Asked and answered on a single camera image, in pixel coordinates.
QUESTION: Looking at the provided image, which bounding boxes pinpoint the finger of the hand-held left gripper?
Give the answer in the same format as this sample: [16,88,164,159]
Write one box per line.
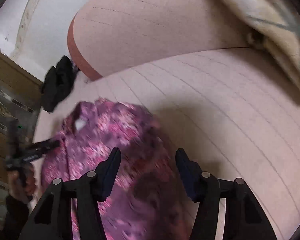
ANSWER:
[34,140,62,154]

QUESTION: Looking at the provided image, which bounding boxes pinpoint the pink quilted sofa seat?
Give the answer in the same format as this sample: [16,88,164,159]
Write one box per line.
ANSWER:
[32,47,300,240]

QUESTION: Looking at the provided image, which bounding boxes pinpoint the purple floral dress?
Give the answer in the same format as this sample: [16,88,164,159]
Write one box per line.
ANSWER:
[40,99,196,240]

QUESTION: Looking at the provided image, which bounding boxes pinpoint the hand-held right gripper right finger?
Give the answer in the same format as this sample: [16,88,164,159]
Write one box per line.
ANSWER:
[175,148,278,240]

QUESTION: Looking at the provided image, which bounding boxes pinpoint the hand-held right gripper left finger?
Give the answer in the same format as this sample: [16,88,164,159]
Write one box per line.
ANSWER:
[18,147,122,240]

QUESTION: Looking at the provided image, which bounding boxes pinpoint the floral blanket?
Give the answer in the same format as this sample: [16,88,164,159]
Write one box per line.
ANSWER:
[197,0,300,105]

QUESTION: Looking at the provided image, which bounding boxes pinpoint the pink bolster cushion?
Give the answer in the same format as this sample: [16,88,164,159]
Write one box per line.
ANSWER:
[67,0,256,81]

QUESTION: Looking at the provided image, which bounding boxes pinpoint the black clothes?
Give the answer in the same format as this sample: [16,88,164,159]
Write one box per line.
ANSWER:
[41,55,78,113]

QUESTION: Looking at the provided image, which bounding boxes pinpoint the person's left hand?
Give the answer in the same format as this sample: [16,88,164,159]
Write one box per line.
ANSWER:
[8,167,38,201]

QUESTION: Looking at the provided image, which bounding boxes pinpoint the wooden door with glass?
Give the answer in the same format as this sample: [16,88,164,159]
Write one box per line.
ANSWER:
[0,42,44,205]

